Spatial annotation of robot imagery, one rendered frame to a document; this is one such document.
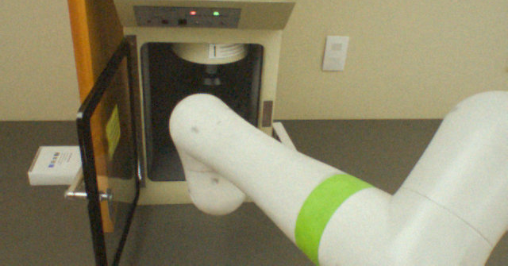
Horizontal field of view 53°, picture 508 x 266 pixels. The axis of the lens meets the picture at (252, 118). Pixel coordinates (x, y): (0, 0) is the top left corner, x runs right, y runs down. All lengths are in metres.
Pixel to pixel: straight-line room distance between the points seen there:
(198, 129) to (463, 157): 0.40
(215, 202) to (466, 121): 0.47
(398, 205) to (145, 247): 0.74
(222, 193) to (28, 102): 0.94
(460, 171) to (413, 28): 1.13
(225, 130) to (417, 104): 1.13
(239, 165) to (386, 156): 0.89
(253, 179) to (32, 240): 0.69
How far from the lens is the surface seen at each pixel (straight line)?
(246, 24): 1.00
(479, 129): 0.56
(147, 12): 0.95
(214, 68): 1.18
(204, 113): 0.79
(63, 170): 1.37
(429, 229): 0.53
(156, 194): 1.26
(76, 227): 1.26
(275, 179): 0.64
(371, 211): 0.56
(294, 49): 1.56
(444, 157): 0.56
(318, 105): 1.67
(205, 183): 0.86
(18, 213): 1.33
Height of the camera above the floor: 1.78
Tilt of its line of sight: 31 degrees down
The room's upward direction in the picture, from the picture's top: 4 degrees clockwise
